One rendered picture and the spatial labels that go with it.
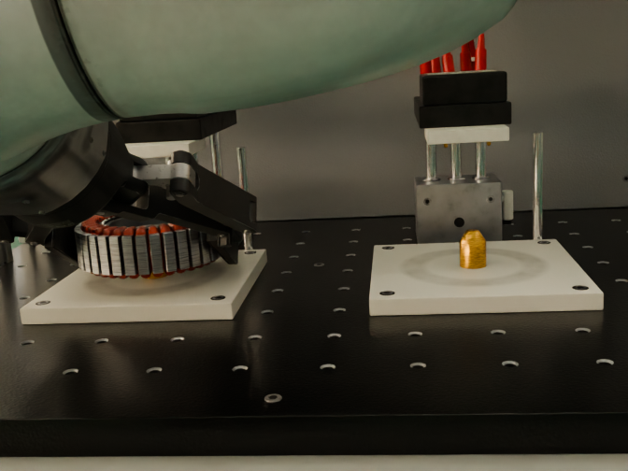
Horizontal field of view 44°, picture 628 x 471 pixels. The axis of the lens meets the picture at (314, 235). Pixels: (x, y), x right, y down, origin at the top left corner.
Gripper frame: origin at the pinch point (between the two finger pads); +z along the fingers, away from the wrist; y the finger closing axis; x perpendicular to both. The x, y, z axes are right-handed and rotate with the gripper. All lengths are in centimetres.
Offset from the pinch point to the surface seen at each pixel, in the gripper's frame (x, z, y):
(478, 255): -2.0, -0.3, 24.5
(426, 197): 6.1, 10.1, 21.5
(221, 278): -2.9, 0.0, 5.4
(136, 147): 7.3, -1.6, -1.1
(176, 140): 8.5, 0.3, 1.4
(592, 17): 25.3, 14.2, 38.7
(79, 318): -6.6, -5.0, -3.3
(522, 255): -1.2, 3.1, 28.2
